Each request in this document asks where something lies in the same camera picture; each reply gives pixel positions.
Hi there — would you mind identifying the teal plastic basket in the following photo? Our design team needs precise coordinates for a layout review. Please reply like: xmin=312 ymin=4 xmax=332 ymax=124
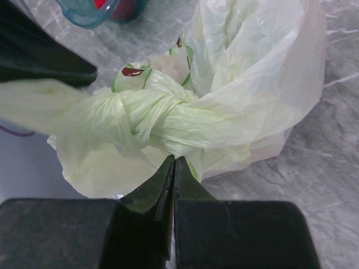
xmin=56 ymin=0 xmax=148 ymax=29

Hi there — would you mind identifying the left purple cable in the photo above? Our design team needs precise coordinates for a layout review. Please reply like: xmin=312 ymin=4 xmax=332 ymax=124
xmin=0 ymin=124 xmax=36 ymax=138

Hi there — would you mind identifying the light green plastic bag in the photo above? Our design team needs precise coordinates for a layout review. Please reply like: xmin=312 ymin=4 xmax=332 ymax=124
xmin=1 ymin=1 xmax=326 ymax=198

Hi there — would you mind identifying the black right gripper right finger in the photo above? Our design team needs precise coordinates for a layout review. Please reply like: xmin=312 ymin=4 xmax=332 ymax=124
xmin=174 ymin=157 xmax=320 ymax=268

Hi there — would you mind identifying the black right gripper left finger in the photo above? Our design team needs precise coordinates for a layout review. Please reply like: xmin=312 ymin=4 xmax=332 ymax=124
xmin=1 ymin=156 xmax=175 ymax=268

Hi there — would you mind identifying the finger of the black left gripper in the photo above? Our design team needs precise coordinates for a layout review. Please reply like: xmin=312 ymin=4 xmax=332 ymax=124
xmin=1 ymin=1 xmax=98 ymax=87

